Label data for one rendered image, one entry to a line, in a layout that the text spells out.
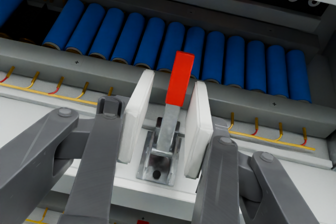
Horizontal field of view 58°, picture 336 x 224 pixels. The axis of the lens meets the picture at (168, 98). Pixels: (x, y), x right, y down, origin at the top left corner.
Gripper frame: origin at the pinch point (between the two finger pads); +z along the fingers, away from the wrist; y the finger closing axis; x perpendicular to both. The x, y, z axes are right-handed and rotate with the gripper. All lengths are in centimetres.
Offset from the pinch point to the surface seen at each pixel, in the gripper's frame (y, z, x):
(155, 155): -0.1, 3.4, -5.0
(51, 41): -10.8, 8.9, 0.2
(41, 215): -11.4, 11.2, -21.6
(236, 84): 5.5, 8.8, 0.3
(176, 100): 0.4, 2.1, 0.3
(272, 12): 8.2, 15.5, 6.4
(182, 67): 0.3, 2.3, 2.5
